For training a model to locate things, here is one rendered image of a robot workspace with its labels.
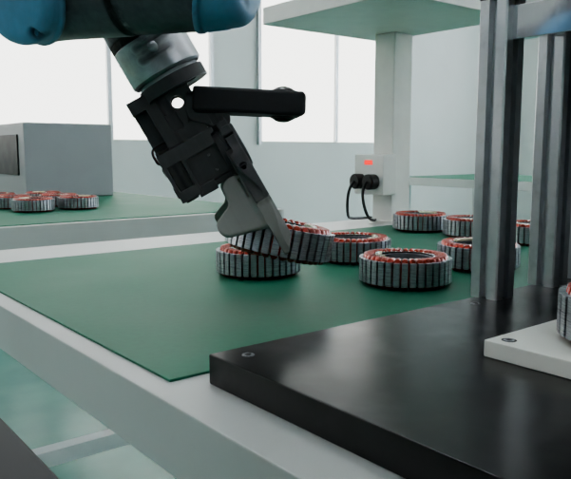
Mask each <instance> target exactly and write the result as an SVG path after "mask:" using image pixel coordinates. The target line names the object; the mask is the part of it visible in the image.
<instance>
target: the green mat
mask: <svg viewBox="0 0 571 479"><path fill-rule="evenodd" d="M347 231H348V232H350V233H351V231H353V232H354V233H356V232H360V233H361V232H365V233H366V232H370V233H372V232H373V233H378V234H384V235H387V237H389V238H391V248H395V249H396V248H401V249H402V251H403V249H404V248H408V249H410V248H414V249H417V248H420V249H427V250H436V251H437V243H438V242H439V241H442V240H443V239H447V238H452V237H449V236H446V234H443V231H442V232H433V233H431V232H429V233H428V232H426V233H424V232H423V231H422V232H421V233H419V232H417V233H415V232H404V231H398V230H396V229H395V228H393V227H392V225H385V226H374V227H365V228H355V229H345V230H335V231H330V233H331V232H347ZM225 243H228V242H227V241H218V242H208V243H198V244H188V245H179V246H168V247H159V248H149V249H139V250H129V251H120V252H109V253H100V254H90V255H80V256H70V257H60V258H50V259H32V260H21V261H12V262H2V263H0V293H1V294H3V295H5V296H7V297H10V298H12V299H14V300H15V301H17V302H19V303H21V304H23V305H25V306H27V307H29V308H30V309H32V310H33V311H35V312H37V313H39V314H41V315H43V316H46V317H48V318H49V319H51V320H53V321H55V322H57V323H59V324H61V325H63V326H65V327H66V328H68V329H69V330H71V331H73V332H75V333H77V334H79V335H81V336H83V337H85V338H87V339H89V340H91V341H93V342H95V343H97V344H99V345H100V346H102V347H104V348H106V349H108V350H109V351H111V352H113V353H115V354H117V355H119V356H121V357H123V358H125V359H127V360H129V361H131V362H132V363H134V364H136V365H138V366H140V367H142V368H144V369H146V370H148V371H149V372H151V373H153V374H155V375H157V376H159V377H161V378H163V379H165V380H166V381H168V382H173V381H177V380H181V379H184V378H189V377H193V376H197V375H201V374H209V355H210V354H214V353H218V352H223V351H228V350H232V349H236V348H241V347H245V346H250V345H254V344H258V343H263V342H267V341H272V340H277V339H281V338H285V337H290V336H294V335H302V334H307V333H311V332H315V331H320V330H325V329H329V328H333V327H338V326H342V325H347V324H351V323H355V322H360V321H364V320H369V319H374V318H378V317H382V316H390V315H395V314H399V313H404V312H408V311H412V310H417V309H422V308H426V307H430V306H434V305H439V304H444V303H448V302H452V301H457V300H461V299H466V298H471V297H472V296H471V295H470V286H471V271H470V272H465V271H463V272H460V271H454V270H452V278H451V283H450V284H447V285H446V286H444V287H442V288H438V289H432V290H430V289H428V290H423V289H422V290H420V291H417V290H416V289H415V290H413V291H411V290H410V289H409V287H408V290H406V291H403V290H402V289H401V288H400V290H395V289H394V288H393V289H391V290H390V289H388V288H386V289H383V288H377V287H372V286H370V285H368V284H366V283H365V282H363V281H361V280H360V279H359V265H358V264H357V263H356V264H355V265H352V264H351V263H350V264H346V263H344V264H340V263H338V264H336V263H329V262H323V264H320V265H309V264H302V263H300V271H299V272H298V273H295V275H293V276H290V277H286V278H275V279H272V278H270V279H266V278H264V279H258V276H257V279H252V278H250V279H246V278H244V279H240V278H229V277H226V276H223V275H222V274H220V273H219V272H217V266H216V249H217V248H219V247H220V246H221V245H222V244H225ZM528 256H529V246H526V245H521V266H520V267H519V268H517V269H515V270H514V287H513V289H514V288H519V287H523V286H527V285H531V284H527V277H528Z"/></svg>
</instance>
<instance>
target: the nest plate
mask: <svg viewBox="0 0 571 479"><path fill-rule="evenodd" d="M484 356H487V357H491V358H494V359H498V360H502V361H504V362H508V363H512V364H515V365H519V366H523V367H526V368H529V369H533V370H536V371H540V372H544V373H547V374H553V375H556V376H560V377H564V378H567V379H571V342H570V341H569V340H568V339H566V338H565V337H563V336H561V335H560V334H559V333H558V332H557V320H556V319H555V320H552V321H548V322H545V323H542V324H539V325H535V326H532V327H528V328H525V329H521V330H519V331H515V332H512V333H508V334H505V335H499V336H495V337H492V338H489V339H486V340H485V347H484Z"/></svg>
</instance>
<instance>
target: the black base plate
mask: <svg viewBox="0 0 571 479"><path fill-rule="evenodd" d="M560 287H562V286H561V285H559V287H555V288H550V287H544V286H542V285H541V284H539V285H533V284H531V285H527V286H523V287H519V288H514V289H513V297H509V298H505V297H503V299H501V300H490V299H486V297H471V298H466V299H461V300H457V301H452V302H448V303H444V304H439V305H434V306H430V307H426V308H422V309H417V310H412V311H408V312H404V313H399V314H395V315H390V316H382V317H378V318H374V319H369V320H364V321H360V322H355V323H351V324H347V325H342V326H338V327H333V328H329V329H325V330H320V331H315V332H311V333H307V334H302V335H294V336H290V337H285V338H281V339H277V340H272V341H267V342H263V343H258V344H254V345H250V346H245V347H241V348H236V349H232V350H228V351H223V352H218V353H214V354H210V355H209V373H210V384H212V385H214V386H216V387H218V388H220V389H222V390H224V391H226V392H228V393H230V394H233V395H235V396H237V397H239V398H241V399H243V400H245V401H247V402H249V403H251V404H253V405H255V406H257V407H259V408H261V409H263V410H264V411H266V412H270V413H272V414H274V415H276V416H278V417H280V418H282V419H284V420H286V421H288V422H290V423H292V424H294V425H296V426H298V427H300V428H301V429H304V430H306V431H309V432H311V433H313V434H315V435H317V436H319V437H321V438H323V439H325V440H327V441H329V442H331V443H333V444H335V445H337V446H339V447H341V448H343V449H345V450H348V451H350V452H352V453H354V454H356V455H358V456H360V457H362V458H364V459H366V460H368V461H370V462H372V463H374V464H376V465H378V466H380V467H382V468H384V469H387V470H389V471H391V472H393V473H395V474H397V475H399V476H401V477H403V478H405V479H571V379H567V378H564V377H560V376H556V375H553V374H547V373H544V372H540V371H536V370H533V369H529V368H526V367H523V366H519V365H515V364H512V363H508V362H504V361H502V360H498V359H494V358H491V357H487V356H484V347H485V340H486V339H489V338H492V337H495V336H499V335H505V334H508V333H512V332H515V331H519V330H521V329H525V328H528V327H532V326H535V325H539V324H542V323H545V322H548V321H552V320H555V319H557V312H558V293H559V288H560Z"/></svg>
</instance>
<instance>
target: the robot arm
mask: <svg viewBox="0 0 571 479"><path fill-rule="evenodd" d="M260 2H261V0H0V34H1V35H2V36H3V37H5V38H6V39H8V40H9V41H11V42H13V43H15V44H18V45H24V46H29V45H39V46H49V45H52V44H54V43H55V42H60V41H68V40H83V39H99V38H104V40H105V42H106V44H107V46H108V47H109V49H110V51H111V52H112V54H113V56H114V57H115V59H116V61H117V63H118V64H119V66H120V68H121V70H122V71H123V73H124V75H125V77H126V79H127V80H128V82H129V84H131V86H132V88H133V90H134V91H135V92H138V93H140V92H141V94H140V95H141V97H139V98H137V99H136V100H134V101H132V102H130V103H128V104H127V105H126V106H127V108H128V109H129V111H130V113H131V115H132V116H133V117H134V118H135V120H136V121H137V123H138V125H139V126H140V128H141V130H142V131H143V134H144V136H145V137H146V139H147V140H148V141H149V143H150V145H151V147H152V148H153V149H152V151H151V155H152V158H153V160H154V161H155V163H156V165H159V166H160V167H161V168H162V173H163V174H164V176H165V177H166V178H168V180H169V181H170V182H171V184H172V186H173V187H174V188H173V190H174V192H175V193H176V195H177V197H178V198H179V199H181V202H182V203H186V202H187V203H189V202H190V201H193V200H195V199H196V198H198V197H199V196H201V197H204V196H206V195H207V194H209V193H211V192H213V191H214V190H216V189H218V188H219V184H220V189H221V191H222V193H223V195H224V197H225V201H224V203H223V204H222V205H221V207H220V208H219V210H218V211H217V212H216V214H215V220H216V222H217V228H218V230H219V232H220V234H221V235H223V236H224V237H226V238H232V237H236V236H240V235H244V234H248V233H252V232H256V231H259V230H263V229H270V230H271V231H272V233H273V235H274V237H275V238H276V241H277V242H278V244H279V246H280V247H281V249H282V251H283V253H284V254H285V255H287V254H288V253H290V230H289V228H288V227H287V225H286V223H285V221H284V219H283V218H282V217H281V215H280V213H279V211H278V209H277V208H276V205H275V203H274V202H273V200H272V198H271V196H270V195H269V192H268V191H267V189H266V187H265V185H264V184H263V182H262V180H261V178H260V177H259V175H258V173H257V172H256V170H255V168H254V167H253V165H252V163H253V161H252V159H251V157H250V155H249V153H248V151H247V149H246V147H245V145H244V143H243V142H242V140H241V138H240V137H239V135H238V133H237V132H236V130H235V128H234V127H233V125H232V124H231V123H230V122H231V118H230V116H246V117H266V118H271V119H273V120H275V121H277V122H279V123H288V122H290V121H292V120H294V119H296V118H298V117H300V116H302V115H304V114H305V112H306V94H305V93H304V92H303V91H295V90H293V89H292V88H290V87H287V86H279V87H276V88H274V89H258V88H240V87H222V86H193V90H191V89H190V86H191V85H193V84H194V83H196V82H197V81H199V80H200V79H201V78H203V77H204V76H205V75H206V74H207V71H206V69H205V68H204V66H203V64H202V62H201V61H198V59H199V57H200V55H199V53H198V51H197V50H196V48H195V46H194V44H193V43H192V41H191V39H190V37H189V36H188V34H187V32H196V33H197V34H205V33H207V32H214V31H222V30H229V29H236V28H241V27H244V26H246V25H248V24H249V23H250V22H251V21H252V20H253V19H254V18H255V16H256V13H257V11H258V9H259V6H260ZM176 98H181V99H182V100H183V105H182V107H180V108H175V107H173V106H172V102H173V100H174V99H176ZM154 152H155V153H156V154H155V155H156V157H157V158H155V156H154Z"/></svg>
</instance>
